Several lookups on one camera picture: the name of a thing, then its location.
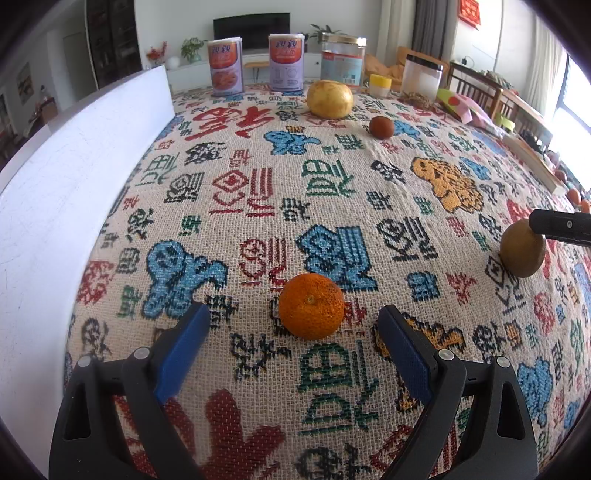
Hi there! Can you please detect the large orange tangerine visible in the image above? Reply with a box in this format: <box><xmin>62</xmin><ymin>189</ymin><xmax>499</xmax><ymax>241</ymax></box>
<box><xmin>278</xmin><ymin>272</ymin><xmax>345</xmax><ymax>341</ymax></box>

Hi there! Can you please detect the yellow round fruit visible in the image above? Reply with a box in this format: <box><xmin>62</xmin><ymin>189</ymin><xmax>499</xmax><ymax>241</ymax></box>
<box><xmin>307</xmin><ymin>80</ymin><xmax>354</xmax><ymax>118</ymax></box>

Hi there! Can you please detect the purple can with red label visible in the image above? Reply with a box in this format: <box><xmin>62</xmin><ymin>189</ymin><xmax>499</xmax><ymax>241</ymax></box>
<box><xmin>207</xmin><ymin>36</ymin><xmax>245</xmax><ymax>97</ymax></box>
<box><xmin>268</xmin><ymin>33</ymin><xmax>305</xmax><ymax>92</ymax></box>

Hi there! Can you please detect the clear container with black lid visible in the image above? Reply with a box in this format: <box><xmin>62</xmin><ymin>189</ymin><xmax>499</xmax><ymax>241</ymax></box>
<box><xmin>401</xmin><ymin>54</ymin><xmax>444</xmax><ymax>101</ymax></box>

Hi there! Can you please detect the white television cabinet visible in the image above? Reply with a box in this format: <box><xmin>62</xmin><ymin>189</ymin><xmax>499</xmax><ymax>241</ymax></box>
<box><xmin>166</xmin><ymin>51</ymin><xmax>324</xmax><ymax>86</ymax></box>

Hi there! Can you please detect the small jar with yellow lid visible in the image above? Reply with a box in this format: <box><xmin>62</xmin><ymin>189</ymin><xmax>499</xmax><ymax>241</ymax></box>
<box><xmin>368</xmin><ymin>74</ymin><xmax>392</xmax><ymax>98</ymax></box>

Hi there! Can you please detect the pink and yellow bag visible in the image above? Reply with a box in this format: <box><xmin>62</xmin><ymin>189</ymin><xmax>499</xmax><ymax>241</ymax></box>
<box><xmin>436</xmin><ymin>89</ymin><xmax>502</xmax><ymax>134</ymax></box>

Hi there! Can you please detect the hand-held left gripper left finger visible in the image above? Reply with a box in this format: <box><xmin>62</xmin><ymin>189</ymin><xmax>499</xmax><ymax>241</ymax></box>
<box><xmin>48</xmin><ymin>302</ymin><xmax>212</xmax><ymax>480</ymax></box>

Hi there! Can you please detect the framed wall picture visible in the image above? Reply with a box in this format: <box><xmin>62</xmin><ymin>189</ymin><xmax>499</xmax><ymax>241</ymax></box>
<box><xmin>16</xmin><ymin>62</ymin><xmax>33</xmax><ymax>100</ymax></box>

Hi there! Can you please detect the glass jar with blue label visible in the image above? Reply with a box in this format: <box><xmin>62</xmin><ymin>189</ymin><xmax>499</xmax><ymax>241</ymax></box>
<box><xmin>320</xmin><ymin>32</ymin><xmax>367</xmax><ymax>88</ymax></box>

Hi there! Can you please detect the printed woven tablecloth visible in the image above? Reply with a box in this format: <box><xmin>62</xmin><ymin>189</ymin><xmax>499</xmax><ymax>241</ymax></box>
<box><xmin>60</xmin><ymin>83</ymin><xmax>591</xmax><ymax>480</ymax></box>

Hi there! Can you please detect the dark display cabinet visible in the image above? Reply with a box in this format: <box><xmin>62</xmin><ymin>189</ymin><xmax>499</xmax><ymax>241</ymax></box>
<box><xmin>85</xmin><ymin>0</ymin><xmax>141</xmax><ymax>88</ymax></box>

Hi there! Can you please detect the green-brown kiwi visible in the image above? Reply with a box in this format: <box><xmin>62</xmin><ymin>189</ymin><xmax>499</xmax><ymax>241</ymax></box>
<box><xmin>499</xmin><ymin>219</ymin><xmax>547</xmax><ymax>278</ymax></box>

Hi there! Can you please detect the wooden chair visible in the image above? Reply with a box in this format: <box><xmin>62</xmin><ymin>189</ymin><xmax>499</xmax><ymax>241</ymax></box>
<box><xmin>445</xmin><ymin>61</ymin><xmax>504</xmax><ymax>118</ymax></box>
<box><xmin>496</xmin><ymin>90</ymin><xmax>552</xmax><ymax>148</ymax></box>

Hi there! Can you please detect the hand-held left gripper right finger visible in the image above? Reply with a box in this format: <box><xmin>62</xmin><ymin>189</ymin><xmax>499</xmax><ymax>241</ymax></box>
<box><xmin>376</xmin><ymin>305</ymin><xmax>540</xmax><ymax>480</ymax></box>

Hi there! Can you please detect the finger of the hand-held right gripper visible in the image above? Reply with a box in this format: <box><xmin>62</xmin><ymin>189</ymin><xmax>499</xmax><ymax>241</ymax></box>
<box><xmin>529</xmin><ymin>209</ymin><xmax>591</xmax><ymax>246</ymax></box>

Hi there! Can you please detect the light wooden tray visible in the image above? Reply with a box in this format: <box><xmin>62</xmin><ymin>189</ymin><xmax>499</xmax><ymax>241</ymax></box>
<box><xmin>501</xmin><ymin>131</ymin><xmax>568</xmax><ymax>195</ymax></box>

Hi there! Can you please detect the red wall hanging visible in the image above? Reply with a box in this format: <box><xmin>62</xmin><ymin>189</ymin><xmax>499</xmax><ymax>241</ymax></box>
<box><xmin>458</xmin><ymin>0</ymin><xmax>482</xmax><ymax>26</ymax></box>

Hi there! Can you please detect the black television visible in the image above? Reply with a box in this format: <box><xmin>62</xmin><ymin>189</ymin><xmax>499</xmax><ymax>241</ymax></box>
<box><xmin>213</xmin><ymin>12</ymin><xmax>291</xmax><ymax>51</ymax></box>

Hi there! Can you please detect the white board panel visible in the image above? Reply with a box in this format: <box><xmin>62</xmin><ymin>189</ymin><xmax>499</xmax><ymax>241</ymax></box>
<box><xmin>0</xmin><ymin>65</ymin><xmax>176</xmax><ymax>478</ymax></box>

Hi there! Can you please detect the leafy green houseplant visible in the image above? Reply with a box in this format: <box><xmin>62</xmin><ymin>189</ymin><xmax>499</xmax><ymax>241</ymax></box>
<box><xmin>307</xmin><ymin>24</ymin><xmax>340</xmax><ymax>45</ymax></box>

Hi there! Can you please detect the pile of dried herbs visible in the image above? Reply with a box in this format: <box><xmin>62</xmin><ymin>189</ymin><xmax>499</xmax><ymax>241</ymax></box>
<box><xmin>399</xmin><ymin>91</ymin><xmax>435</xmax><ymax>109</ymax></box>

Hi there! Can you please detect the green potted plant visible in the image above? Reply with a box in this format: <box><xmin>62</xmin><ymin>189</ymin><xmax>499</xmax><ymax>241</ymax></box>
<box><xmin>180</xmin><ymin>37</ymin><xmax>208</xmax><ymax>64</ymax></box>

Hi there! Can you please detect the small red round fruit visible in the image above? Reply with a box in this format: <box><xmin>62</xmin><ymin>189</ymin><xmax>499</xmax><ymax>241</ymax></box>
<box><xmin>368</xmin><ymin>116</ymin><xmax>395</xmax><ymax>140</ymax></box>

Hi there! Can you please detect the brown sofa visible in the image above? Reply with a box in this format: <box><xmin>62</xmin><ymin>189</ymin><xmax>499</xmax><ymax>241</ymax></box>
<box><xmin>365</xmin><ymin>46</ymin><xmax>451</xmax><ymax>86</ymax></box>

